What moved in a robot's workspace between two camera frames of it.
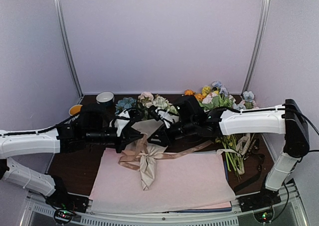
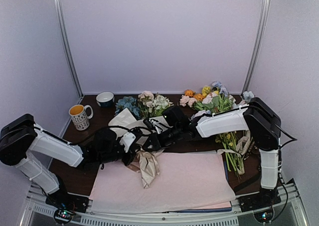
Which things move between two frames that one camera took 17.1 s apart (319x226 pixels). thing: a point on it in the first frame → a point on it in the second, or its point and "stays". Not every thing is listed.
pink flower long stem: x=146 y=98 stays
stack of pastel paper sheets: x=195 y=182 stays
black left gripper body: x=94 y=136 → x=106 y=158
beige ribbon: x=142 y=153 → x=146 y=164
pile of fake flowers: x=217 y=97 stays
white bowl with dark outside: x=105 y=98 stays
